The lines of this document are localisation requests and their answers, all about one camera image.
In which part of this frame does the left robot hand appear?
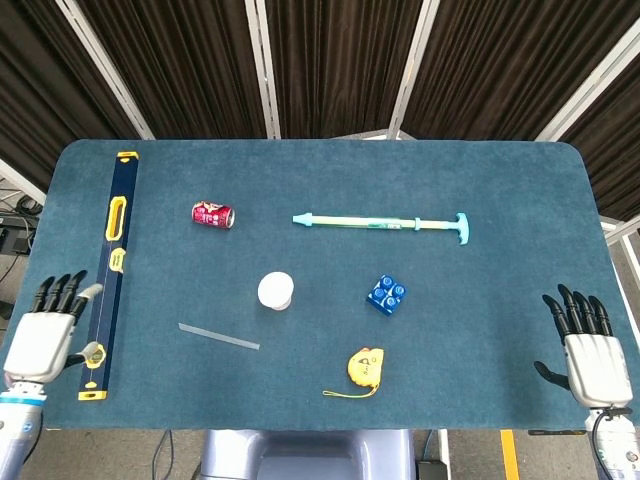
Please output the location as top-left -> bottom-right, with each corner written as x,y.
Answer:
2,269 -> 107,386

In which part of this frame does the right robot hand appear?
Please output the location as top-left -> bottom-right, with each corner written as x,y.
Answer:
533,283 -> 635,409

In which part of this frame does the clear plastic strip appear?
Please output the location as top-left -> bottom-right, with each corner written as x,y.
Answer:
178,322 -> 261,351

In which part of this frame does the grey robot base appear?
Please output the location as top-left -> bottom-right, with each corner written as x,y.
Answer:
199,428 -> 416,480

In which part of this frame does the navy and yellow spirit level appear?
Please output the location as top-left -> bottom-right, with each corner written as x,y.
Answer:
77,151 -> 140,402

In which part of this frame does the black box on floor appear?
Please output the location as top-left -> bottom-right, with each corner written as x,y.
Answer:
417,460 -> 449,480

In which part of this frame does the red drink can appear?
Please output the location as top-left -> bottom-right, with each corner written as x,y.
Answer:
191,200 -> 236,231

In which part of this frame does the dark brown curtain panel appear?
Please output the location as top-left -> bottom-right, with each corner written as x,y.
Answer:
0,0 -> 142,179
403,0 -> 640,142
77,0 -> 270,140
558,49 -> 640,222
264,0 -> 425,139

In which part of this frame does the blue building block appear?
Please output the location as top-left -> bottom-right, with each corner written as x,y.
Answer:
366,273 -> 408,317

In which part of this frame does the yellow tape measure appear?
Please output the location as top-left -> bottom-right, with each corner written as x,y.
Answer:
322,348 -> 386,400

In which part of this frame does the white paper cup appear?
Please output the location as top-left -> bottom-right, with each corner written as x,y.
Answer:
257,271 -> 295,312

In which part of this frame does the green and blue water pump toy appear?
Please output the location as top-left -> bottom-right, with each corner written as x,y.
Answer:
292,211 -> 471,248

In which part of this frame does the blue table cloth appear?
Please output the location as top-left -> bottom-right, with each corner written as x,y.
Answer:
13,138 -> 636,432

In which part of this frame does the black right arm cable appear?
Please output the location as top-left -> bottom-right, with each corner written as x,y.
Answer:
591,407 -> 632,480

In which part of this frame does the black equipment with cables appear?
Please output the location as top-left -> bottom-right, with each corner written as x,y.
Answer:
0,193 -> 44,257

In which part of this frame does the white partition frame post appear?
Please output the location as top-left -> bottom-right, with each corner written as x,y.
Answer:
535,32 -> 640,142
388,0 -> 441,137
243,0 -> 282,140
54,0 -> 155,140

